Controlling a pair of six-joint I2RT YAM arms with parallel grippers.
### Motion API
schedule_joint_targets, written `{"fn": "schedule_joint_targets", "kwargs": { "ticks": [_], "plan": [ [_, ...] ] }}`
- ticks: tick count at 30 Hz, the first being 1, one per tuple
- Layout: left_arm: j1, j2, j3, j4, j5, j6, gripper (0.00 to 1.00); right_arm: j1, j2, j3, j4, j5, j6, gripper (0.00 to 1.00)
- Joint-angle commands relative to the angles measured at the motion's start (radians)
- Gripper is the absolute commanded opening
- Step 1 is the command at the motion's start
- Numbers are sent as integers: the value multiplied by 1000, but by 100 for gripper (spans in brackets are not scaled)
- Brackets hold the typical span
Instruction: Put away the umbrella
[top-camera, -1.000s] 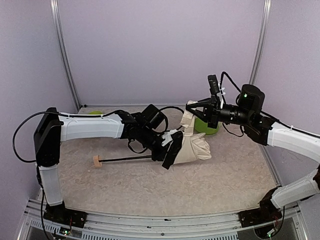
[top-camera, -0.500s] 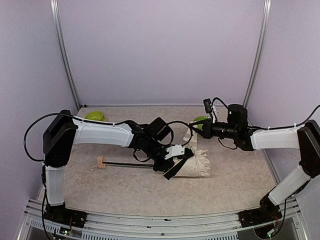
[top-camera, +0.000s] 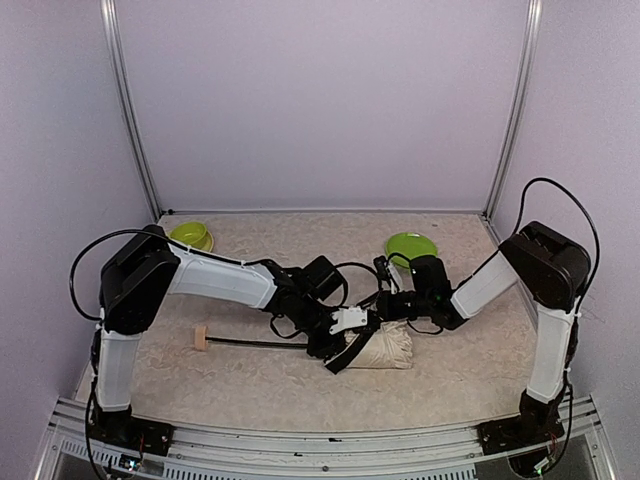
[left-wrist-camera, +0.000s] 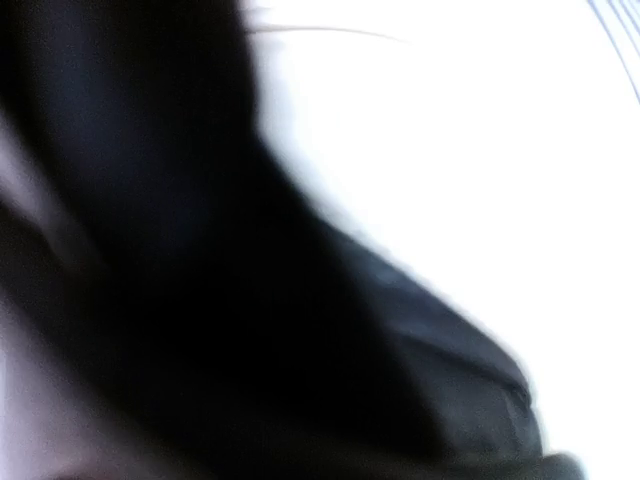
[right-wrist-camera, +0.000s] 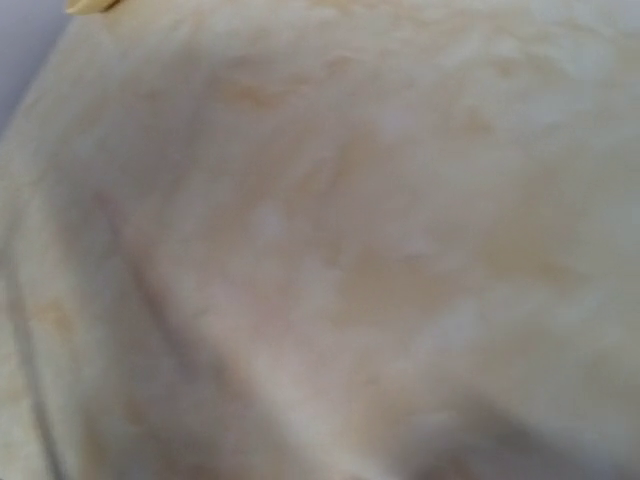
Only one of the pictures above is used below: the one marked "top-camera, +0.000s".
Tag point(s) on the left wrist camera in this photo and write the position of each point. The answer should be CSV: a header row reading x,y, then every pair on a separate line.
x,y
348,319

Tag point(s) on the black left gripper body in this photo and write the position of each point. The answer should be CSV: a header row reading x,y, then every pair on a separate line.
x,y
329,347

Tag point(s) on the green flat plate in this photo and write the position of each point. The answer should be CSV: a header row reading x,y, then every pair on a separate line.
x,y
405,246

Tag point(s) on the left aluminium frame post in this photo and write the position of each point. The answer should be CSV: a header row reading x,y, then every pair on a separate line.
x,y
109,15

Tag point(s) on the right aluminium frame post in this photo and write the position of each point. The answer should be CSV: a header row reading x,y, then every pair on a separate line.
x,y
524,71

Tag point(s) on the beige round plate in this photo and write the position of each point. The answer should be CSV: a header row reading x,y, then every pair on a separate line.
x,y
209,243

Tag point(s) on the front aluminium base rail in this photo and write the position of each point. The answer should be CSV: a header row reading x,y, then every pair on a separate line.
x,y
199,452

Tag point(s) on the beige folding umbrella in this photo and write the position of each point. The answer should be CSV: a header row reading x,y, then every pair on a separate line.
x,y
397,342

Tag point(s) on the aluminium frame post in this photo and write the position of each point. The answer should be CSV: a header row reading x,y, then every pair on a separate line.
x,y
524,71
109,15

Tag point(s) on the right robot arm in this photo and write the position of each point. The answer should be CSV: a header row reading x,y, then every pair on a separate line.
x,y
556,272

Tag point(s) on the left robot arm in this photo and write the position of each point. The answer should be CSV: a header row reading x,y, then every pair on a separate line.
x,y
149,267

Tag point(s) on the lime green bowl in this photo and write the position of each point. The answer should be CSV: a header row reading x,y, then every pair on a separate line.
x,y
190,233

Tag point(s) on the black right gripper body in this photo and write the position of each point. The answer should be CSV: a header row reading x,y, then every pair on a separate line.
x,y
382,307

